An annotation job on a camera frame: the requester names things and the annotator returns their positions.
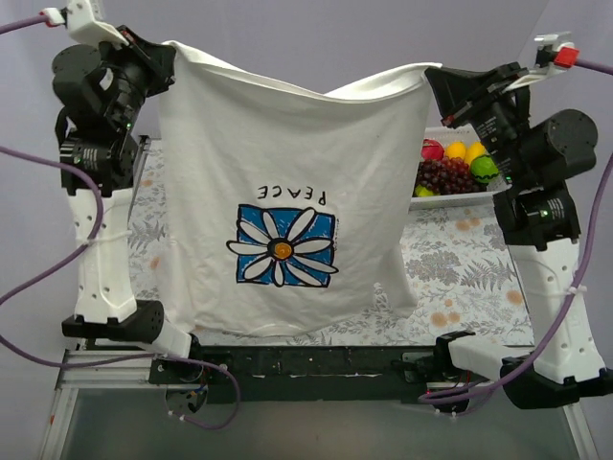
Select white t-shirt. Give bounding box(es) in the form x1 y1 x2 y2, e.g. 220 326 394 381
158 42 431 337

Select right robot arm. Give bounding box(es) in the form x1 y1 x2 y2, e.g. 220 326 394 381
421 63 612 409

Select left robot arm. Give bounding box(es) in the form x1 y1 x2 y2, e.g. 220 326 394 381
52 25 204 383

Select white plastic basket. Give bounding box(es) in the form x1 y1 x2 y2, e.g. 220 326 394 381
409 126 508 211

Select yellow toy lemon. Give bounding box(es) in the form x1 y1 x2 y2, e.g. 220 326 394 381
444 142 466 161

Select yellow toy mango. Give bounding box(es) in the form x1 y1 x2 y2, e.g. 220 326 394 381
464 142 488 166

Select red dragon fruit toy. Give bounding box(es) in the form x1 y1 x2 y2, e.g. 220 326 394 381
421 139 445 161

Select green toy watermelon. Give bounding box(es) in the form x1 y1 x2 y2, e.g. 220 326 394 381
469 155 499 185

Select purple toy grapes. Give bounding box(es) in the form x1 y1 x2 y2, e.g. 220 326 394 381
414 157 486 196

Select small yellow green toy fruit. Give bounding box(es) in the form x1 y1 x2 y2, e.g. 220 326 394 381
414 185 436 197

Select floral table mat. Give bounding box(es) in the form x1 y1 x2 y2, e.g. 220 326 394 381
125 138 538 347

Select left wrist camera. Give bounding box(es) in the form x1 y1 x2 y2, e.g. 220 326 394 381
39 0 128 47

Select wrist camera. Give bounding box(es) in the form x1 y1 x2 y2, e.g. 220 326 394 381
39 0 128 47
511 32 579 89

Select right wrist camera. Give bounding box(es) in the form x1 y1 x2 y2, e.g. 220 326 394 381
511 32 579 89

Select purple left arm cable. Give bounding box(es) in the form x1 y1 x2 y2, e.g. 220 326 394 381
0 13 241 430

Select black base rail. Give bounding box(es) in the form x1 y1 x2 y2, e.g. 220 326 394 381
148 344 480 403

